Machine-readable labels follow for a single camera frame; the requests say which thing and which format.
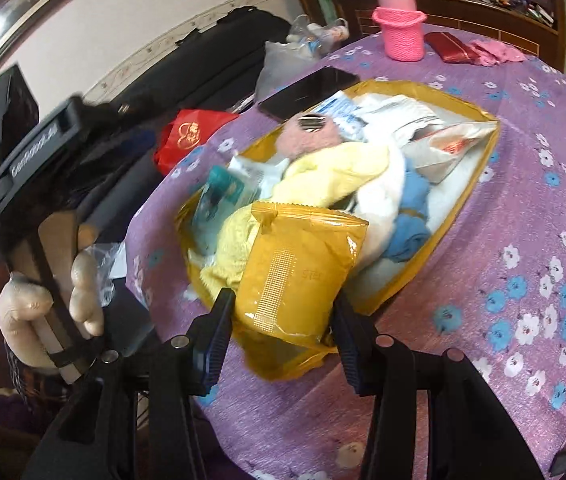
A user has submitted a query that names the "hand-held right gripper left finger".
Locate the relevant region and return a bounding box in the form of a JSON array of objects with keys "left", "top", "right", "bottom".
[{"left": 38, "top": 287, "right": 236, "bottom": 480}]

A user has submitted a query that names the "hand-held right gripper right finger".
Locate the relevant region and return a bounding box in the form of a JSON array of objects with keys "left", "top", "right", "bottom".
[{"left": 330, "top": 290, "right": 546, "bottom": 480}]

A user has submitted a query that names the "yellow foil packet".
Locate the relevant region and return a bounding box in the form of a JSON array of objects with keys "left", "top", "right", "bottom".
[{"left": 235, "top": 200, "right": 370, "bottom": 351}]

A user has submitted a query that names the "white towel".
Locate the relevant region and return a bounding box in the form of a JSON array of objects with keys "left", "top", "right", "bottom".
[{"left": 330, "top": 145, "right": 409, "bottom": 266}]

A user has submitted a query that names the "teal printed packet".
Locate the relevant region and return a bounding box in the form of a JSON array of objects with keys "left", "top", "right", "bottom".
[{"left": 190, "top": 165, "right": 264, "bottom": 256}]

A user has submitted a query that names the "blue cloth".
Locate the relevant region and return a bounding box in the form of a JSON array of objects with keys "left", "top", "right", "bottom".
[{"left": 383, "top": 170, "right": 434, "bottom": 263}]

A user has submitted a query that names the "yellow towel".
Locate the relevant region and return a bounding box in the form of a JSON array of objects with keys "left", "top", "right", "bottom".
[{"left": 200, "top": 141, "right": 406, "bottom": 301}]

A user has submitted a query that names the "yellow rimmed storage box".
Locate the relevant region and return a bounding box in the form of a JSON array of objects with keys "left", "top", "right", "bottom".
[{"left": 173, "top": 79, "right": 502, "bottom": 378}]

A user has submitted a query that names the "beige packet with red print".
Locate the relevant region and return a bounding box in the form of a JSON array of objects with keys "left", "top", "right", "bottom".
[{"left": 405, "top": 122, "right": 496, "bottom": 183}]

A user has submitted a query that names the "pink fuzzy hair accessory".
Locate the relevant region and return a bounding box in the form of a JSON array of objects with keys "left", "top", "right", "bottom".
[{"left": 275, "top": 112, "right": 341, "bottom": 156}]

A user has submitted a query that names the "person's left hand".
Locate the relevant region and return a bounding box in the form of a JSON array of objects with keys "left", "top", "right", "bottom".
[{"left": 0, "top": 210, "right": 106, "bottom": 386}]

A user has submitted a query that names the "clear plastic bag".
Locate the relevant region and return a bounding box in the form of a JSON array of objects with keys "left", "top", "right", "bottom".
[
  {"left": 83, "top": 242, "right": 129, "bottom": 306},
  {"left": 285, "top": 15, "right": 351, "bottom": 58}
]

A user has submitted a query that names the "red bag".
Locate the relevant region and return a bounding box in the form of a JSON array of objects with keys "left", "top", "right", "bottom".
[{"left": 153, "top": 109, "right": 240, "bottom": 177}]

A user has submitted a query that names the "black bag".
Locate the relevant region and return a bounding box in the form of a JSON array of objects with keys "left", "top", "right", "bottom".
[{"left": 83, "top": 6, "right": 291, "bottom": 161}]

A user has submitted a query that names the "purple floral tablecloth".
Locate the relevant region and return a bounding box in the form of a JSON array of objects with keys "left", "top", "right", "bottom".
[{"left": 126, "top": 35, "right": 566, "bottom": 480}]

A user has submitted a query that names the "blue and white packet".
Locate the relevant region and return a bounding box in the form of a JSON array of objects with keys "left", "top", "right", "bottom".
[{"left": 313, "top": 91, "right": 369, "bottom": 141}]

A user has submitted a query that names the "black phone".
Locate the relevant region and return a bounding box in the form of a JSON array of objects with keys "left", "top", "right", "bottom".
[{"left": 257, "top": 66, "right": 359, "bottom": 122}]

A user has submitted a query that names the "grey plastic bag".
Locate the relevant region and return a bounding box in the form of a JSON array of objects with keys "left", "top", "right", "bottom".
[{"left": 254, "top": 40, "right": 324, "bottom": 101}]

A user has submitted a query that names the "red wallet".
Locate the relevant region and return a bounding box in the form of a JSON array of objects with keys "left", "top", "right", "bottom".
[{"left": 424, "top": 31, "right": 481, "bottom": 64}]

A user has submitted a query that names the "pink knitted basket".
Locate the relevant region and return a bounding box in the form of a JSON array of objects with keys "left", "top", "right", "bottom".
[{"left": 372, "top": 7, "right": 426, "bottom": 61}]

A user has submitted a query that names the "pink cloth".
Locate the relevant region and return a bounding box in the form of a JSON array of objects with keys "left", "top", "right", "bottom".
[{"left": 468, "top": 39, "right": 528, "bottom": 67}]

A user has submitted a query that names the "wooden cabinet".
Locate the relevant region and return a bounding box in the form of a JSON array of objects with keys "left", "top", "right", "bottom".
[{"left": 283, "top": 0, "right": 566, "bottom": 86}]

